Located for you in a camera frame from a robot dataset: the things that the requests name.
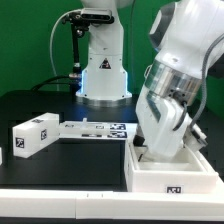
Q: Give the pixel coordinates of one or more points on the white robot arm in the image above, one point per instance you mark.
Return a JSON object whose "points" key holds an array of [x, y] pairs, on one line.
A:
{"points": [[187, 37]]}

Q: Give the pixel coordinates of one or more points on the white cabinet top block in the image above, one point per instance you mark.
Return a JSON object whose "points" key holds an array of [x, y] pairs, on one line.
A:
{"points": [[35, 134]]}

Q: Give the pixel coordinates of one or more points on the white door panel with pegs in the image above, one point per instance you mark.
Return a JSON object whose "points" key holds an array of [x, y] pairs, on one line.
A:
{"points": [[79, 128]]}

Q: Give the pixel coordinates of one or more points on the white cabinet body box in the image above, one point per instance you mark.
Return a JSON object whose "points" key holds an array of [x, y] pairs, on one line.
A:
{"points": [[188, 173]]}

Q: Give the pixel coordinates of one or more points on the white marker base sheet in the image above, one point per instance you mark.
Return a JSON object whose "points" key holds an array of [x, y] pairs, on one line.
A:
{"points": [[119, 130]]}

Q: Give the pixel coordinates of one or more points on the white L-shaped fence frame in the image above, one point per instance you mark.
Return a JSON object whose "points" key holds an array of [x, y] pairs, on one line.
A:
{"points": [[113, 205]]}

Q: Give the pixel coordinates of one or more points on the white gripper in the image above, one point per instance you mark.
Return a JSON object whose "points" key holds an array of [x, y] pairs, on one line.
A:
{"points": [[163, 123]]}

